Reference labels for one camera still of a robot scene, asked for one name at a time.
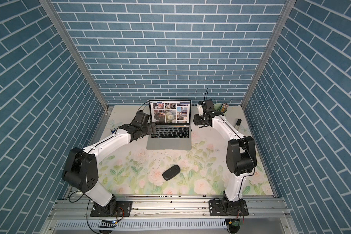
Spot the silver laptop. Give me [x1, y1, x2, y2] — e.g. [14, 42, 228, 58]
[146, 99, 192, 151]

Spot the black wireless mouse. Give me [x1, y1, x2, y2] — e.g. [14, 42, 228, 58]
[162, 165, 181, 181]

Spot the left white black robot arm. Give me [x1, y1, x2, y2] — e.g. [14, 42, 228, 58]
[61, 110, 156, 213]

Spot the mint green pencil cup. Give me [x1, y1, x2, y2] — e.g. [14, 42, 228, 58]
[214, 103, 223, 111]

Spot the bundle of coloured pencils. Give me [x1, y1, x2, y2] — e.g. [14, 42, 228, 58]
[220, 103, 229, 113]

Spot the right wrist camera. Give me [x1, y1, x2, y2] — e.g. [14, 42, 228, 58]
[197, 104, 204, 116]

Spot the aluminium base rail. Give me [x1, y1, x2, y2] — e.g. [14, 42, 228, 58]
[48, 196, 291, 220]

